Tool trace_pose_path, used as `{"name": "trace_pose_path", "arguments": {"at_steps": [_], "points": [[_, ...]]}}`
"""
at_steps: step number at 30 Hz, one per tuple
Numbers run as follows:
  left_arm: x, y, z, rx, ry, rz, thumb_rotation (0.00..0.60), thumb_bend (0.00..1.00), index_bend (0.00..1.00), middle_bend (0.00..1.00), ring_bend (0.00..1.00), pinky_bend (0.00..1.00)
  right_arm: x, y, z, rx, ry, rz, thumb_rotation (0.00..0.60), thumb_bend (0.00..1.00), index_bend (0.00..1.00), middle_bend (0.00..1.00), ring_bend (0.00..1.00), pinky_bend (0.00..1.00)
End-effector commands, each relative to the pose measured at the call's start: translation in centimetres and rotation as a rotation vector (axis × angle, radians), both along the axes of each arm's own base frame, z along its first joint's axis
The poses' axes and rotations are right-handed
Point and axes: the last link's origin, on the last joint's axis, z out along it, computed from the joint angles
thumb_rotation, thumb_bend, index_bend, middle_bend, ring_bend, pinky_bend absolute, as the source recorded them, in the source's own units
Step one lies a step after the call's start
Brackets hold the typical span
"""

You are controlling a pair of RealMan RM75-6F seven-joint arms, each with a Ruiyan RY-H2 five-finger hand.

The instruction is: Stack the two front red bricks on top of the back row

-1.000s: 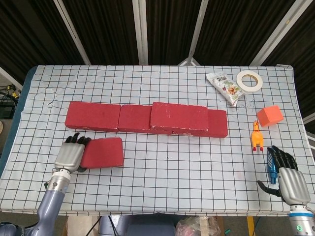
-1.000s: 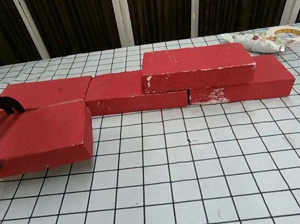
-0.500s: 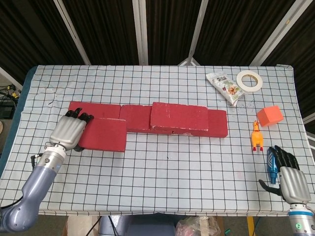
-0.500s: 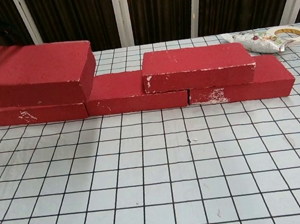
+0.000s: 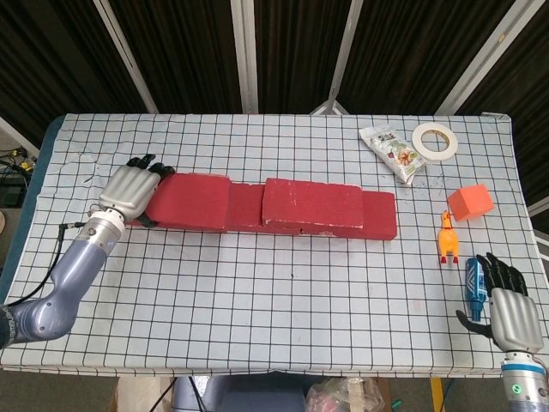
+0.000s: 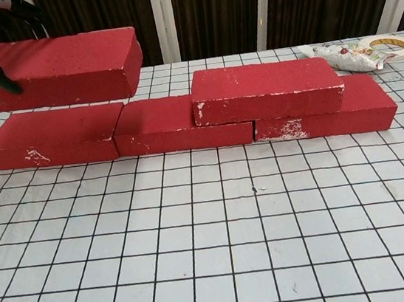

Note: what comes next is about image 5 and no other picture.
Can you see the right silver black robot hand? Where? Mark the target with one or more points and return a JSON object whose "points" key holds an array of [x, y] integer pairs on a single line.
{"points": [[514, 322]]}

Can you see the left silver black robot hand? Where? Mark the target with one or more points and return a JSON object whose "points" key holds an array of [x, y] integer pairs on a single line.
{"points": [[128, 189]]}

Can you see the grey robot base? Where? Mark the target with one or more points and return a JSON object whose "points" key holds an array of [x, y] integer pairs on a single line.
{"points": [[240, 397]]}

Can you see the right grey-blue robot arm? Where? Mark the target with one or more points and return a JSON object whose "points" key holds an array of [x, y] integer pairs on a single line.
{"points": [[525, 382]]}

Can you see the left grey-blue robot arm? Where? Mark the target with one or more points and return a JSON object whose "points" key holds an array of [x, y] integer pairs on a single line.
{"points": [[73, 274]]}

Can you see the blue patterned bottle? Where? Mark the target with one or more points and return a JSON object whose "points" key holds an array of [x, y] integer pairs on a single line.
{"points": [[475, 283]]}

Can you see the yellow rubber chicken toy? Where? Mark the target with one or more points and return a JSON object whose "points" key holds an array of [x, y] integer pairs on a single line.
{"points": [[448, 240]]}

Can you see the black equipment box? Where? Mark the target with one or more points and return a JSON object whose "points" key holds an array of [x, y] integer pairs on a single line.
{"points": [[10, 189]]}

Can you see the orange foam cube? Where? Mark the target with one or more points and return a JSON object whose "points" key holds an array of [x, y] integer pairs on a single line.
{"points": [[469, 201]]}

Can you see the clear plastic bag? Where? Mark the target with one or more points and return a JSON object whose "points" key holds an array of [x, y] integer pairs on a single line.
{"points": [[343, 397]]}

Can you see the white black checkered tablecloth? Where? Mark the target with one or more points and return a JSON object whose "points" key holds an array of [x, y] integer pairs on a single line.
{"points": [[274, 309]]}

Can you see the white tape roll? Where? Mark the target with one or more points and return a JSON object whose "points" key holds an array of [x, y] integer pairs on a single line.
{"points": [[418, 143]]}

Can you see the white snack packet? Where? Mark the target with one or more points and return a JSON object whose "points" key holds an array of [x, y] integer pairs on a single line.
{"points": [[396, 152]]}

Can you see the white metal frame post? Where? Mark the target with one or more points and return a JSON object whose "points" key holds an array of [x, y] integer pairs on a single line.
{"points": [[480, 60], [343, 56], [244, 56], [128, 60]]}

